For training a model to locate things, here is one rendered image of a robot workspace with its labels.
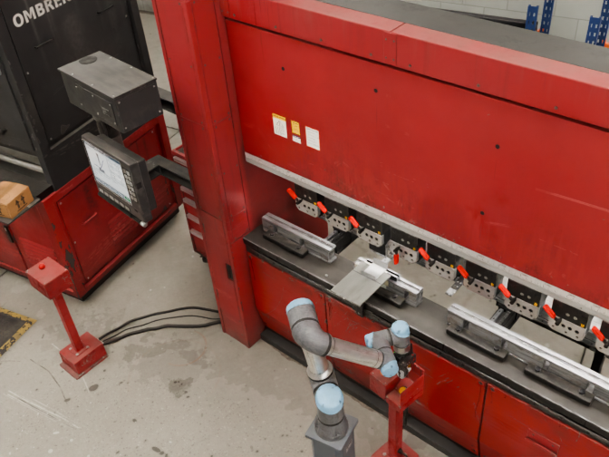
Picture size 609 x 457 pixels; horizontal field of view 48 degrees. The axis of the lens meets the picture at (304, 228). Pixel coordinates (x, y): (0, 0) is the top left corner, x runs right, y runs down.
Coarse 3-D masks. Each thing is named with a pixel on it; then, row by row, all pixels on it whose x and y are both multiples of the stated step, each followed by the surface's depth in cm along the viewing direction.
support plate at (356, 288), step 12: (360, 264) 354; (348, 276) 348; (360, 276) 347; (384, 276) 346; (336, 288) 341; (348, 288) 341; (360, 288) 340; (372, 288) 340; (348, 300) 335; (360, 300) 334
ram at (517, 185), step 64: (256, 64) 325; (320, 64) 298; (384, 64) 275; (256, 128) 352; (320, 128) 319; (384, 128) 292; (448, 128) 270; (512, 128) 250; (576, 128) 233; (320, 192) 345; (384, 192) 313; (448, 192) 288; (512, 192) 265; (576, 192) 246; (512, 256) 282; (576, 256) 261
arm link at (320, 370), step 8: (296, 304) 277; (304, 304) 277; (312, 304) 280; (288, 312) 278; (296, 312) 274; (304, 312) 273; (312, 312) 275; (288, 320) 278; (296, 320) 271; (304, 352) 290; (312, 360) 291; (320, 360) 292; (328, 360) 304; (312, 368) 296; (320, 368) 295; (328, 368) 299; (312, 376) 299; (320, 376) 297; (328, 376) 298; (312, 384) 302
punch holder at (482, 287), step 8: (472, 264) 300; (472, 272) 303; (480, 272) 299; (488, 272) 296; (464, 280) 308; (480, 280) 302; (488, 280) 299; (496, 280) 296; (472, 288) 308; (480, 288) 304; (488, 288) 301; (496, 288) 300; (488, 296) 304; (496, 296) 305
